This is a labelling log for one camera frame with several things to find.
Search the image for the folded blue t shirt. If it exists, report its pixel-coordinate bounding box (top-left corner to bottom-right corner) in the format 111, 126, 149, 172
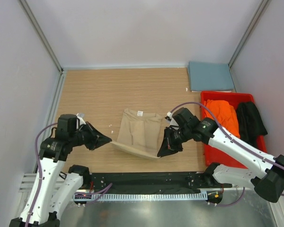
187, 61, 234, 92

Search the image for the left aluminium frame post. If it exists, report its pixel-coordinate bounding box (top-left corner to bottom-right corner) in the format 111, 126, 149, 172
18, 0, 63, 74

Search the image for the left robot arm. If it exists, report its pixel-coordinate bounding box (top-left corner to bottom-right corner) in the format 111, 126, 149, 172
9, 114, 112, 227

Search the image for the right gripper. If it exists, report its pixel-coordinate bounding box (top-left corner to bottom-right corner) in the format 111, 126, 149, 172
158, 126, 192, 158

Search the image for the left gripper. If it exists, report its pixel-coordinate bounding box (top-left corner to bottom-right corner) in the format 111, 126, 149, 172
70, 121, 112, 150

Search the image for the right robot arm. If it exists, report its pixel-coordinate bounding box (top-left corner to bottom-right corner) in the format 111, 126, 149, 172
157, 107, 284, 203

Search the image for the beige t shirt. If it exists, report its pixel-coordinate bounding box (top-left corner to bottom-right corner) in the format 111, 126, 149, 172
111, 108, 163, 159

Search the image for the orange t shirt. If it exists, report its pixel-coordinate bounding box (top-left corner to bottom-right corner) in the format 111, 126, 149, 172
204, 99, 240, 138

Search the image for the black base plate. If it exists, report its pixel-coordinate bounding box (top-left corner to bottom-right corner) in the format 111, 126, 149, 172
90, 172, 232, 190

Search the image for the right aluminium frame post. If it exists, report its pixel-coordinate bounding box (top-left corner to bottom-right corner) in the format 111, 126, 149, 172
228, 0, 271, 69

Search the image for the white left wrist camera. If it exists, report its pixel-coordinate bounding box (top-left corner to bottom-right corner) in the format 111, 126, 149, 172
76, 113, 86, 126

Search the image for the aluminium front rail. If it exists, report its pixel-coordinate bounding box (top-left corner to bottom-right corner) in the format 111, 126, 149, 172
19, 173, 64, 192

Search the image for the black t shirt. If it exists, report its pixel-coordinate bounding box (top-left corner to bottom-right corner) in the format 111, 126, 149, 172
236, 102, 268, 148

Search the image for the slotted cable duct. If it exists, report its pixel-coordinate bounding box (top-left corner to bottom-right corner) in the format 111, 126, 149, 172
73, 191, 208, 203

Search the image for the red plastic bin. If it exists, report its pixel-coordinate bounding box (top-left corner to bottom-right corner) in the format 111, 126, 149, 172
200, 91, 268, 169

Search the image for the aluminium frame post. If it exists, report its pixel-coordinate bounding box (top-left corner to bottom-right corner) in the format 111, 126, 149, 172
228, 0, 271, 69
18, 0, 63, 74

